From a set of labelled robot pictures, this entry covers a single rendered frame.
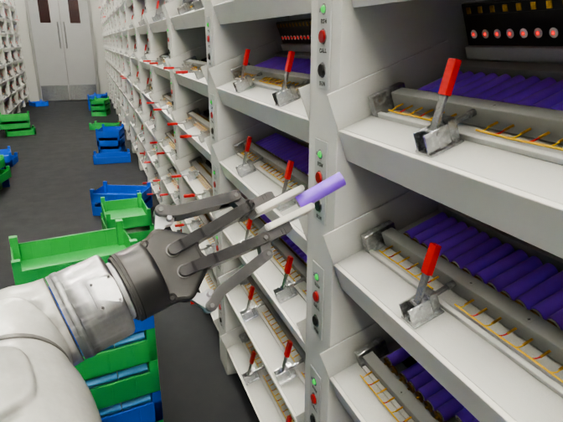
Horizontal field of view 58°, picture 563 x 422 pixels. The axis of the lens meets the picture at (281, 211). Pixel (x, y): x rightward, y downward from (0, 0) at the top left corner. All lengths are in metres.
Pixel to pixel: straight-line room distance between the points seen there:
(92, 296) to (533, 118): 0.43
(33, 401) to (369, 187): 0.51
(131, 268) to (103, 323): 0.06
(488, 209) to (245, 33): 0.99
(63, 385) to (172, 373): 1.31
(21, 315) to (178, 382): 1.19
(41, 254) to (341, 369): 1.00
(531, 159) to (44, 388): 0.41
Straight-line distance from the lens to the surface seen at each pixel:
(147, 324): 1.13
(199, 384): 1.63
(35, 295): 0.51
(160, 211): 0.56
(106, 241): 1.59
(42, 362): 0.41
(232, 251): 0.56
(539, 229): 0.43
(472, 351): 0.56
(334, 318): 0.78
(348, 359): 0.83
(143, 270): 0.52
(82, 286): 0.51
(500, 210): 0.46
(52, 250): 1.58
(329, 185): 0.62
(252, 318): 1.34
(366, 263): 0.72
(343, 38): 0.67
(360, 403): 0.79
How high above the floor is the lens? 0.98
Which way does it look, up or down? 19 degrees down
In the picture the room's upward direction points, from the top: straight up
